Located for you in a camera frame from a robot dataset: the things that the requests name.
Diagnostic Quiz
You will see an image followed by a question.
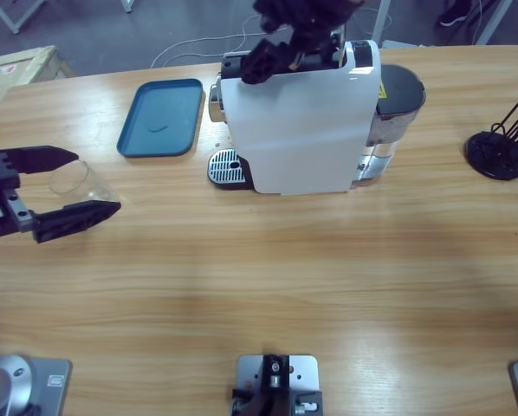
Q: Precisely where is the clear drinking glass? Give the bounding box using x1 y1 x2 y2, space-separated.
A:
48 159 122 209

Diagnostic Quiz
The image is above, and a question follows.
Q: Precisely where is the white capsule coffee machine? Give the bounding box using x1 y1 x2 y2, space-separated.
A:
210 23 384 196

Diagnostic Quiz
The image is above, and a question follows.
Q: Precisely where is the white metal table leg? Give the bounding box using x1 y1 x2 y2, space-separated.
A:
372 0 392 42

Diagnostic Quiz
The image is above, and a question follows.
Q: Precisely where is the clear water tank black lid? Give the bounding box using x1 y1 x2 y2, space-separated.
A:
357 63 427 185

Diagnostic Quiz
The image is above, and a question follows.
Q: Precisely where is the wooden crate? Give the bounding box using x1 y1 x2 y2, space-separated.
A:
0 44 74 109

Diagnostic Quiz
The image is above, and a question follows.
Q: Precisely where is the blue rectangular tray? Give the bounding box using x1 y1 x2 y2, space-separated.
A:
116 78 205 158

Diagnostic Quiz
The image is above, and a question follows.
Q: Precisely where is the black capsule holder with rods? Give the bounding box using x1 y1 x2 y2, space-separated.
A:
464 80 518 181

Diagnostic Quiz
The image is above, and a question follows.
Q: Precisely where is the white floor cable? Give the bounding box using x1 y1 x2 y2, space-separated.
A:
149 12 262 69

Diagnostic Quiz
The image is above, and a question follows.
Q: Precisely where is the white metal frame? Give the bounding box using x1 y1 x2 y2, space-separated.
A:
0 0 48 35

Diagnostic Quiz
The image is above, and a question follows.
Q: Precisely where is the white slanted frame bar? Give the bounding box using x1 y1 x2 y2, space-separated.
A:
475 0 514 46

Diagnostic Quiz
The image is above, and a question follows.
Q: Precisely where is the grey camera mount dark post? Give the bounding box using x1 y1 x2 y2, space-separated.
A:
231 353 325 416

